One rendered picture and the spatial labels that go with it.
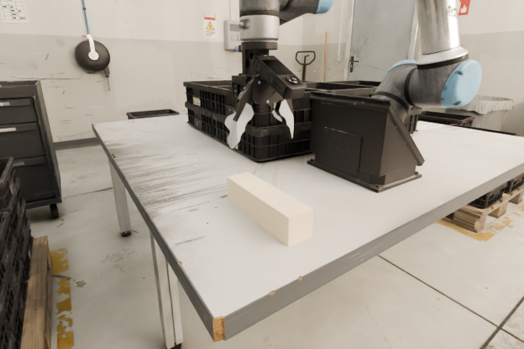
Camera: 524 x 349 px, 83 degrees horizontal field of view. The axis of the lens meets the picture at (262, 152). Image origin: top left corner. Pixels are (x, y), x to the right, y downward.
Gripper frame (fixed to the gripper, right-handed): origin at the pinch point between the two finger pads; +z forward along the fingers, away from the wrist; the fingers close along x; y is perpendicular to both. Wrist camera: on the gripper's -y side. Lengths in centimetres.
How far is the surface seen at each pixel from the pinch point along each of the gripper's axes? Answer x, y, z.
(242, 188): 3.0, 4.4, 10.6
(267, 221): 3.0, -5.3, 14.2
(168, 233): 19.9, 5.1, 16.3
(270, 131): -21.8, 28.5, 5.2
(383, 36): -341, 213, -51
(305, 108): -37.0, 28.8, -0.9
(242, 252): 10.9, -8.7, 16.3
